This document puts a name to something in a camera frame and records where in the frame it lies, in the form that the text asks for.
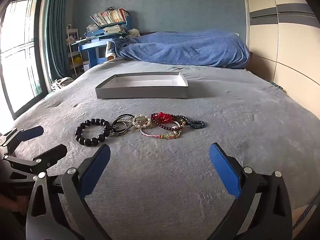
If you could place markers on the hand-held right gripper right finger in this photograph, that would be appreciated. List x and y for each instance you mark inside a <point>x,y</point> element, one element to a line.
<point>225,172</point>

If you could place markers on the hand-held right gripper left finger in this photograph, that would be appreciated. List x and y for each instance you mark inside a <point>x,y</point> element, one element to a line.
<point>95,171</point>

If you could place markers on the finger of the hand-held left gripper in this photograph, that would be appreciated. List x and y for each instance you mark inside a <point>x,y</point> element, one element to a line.
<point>53,153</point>
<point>30,133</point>

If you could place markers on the silver bangle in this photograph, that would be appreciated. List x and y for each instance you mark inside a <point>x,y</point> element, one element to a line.
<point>115,133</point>

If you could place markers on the grey cardboard box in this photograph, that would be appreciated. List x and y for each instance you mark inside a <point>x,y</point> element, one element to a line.
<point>140,92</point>

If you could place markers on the white item on floor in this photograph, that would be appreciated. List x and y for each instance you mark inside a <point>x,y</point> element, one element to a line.
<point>61,83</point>

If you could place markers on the grey bed blanket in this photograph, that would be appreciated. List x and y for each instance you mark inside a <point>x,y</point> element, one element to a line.
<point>160,167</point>

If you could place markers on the window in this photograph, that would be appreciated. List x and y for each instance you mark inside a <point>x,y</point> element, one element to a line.
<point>20,55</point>

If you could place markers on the yellow object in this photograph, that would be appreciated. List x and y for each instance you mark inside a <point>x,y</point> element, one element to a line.
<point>78,60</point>

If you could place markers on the white storage rack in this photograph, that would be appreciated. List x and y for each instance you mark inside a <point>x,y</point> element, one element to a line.
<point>72,45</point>

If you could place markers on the blue desk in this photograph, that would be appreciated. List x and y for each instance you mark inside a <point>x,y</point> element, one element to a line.
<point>92,46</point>

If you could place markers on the teal curtain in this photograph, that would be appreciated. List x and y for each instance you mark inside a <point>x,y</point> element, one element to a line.
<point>58,30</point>

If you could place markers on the white grey cloth item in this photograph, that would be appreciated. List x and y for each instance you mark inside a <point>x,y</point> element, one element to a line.
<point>109,50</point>

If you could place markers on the blue blanket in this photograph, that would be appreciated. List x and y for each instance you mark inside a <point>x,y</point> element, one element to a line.
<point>180,47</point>

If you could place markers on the stack of papers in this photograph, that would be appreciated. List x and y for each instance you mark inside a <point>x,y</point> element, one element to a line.
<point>115,29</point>

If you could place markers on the beige wardrobe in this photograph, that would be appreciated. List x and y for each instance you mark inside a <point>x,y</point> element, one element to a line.
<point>275,42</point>

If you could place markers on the row of books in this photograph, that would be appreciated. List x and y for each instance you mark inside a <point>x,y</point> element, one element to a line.
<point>110,16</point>

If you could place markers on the white plush toy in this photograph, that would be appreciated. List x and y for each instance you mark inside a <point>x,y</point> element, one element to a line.
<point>133,32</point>

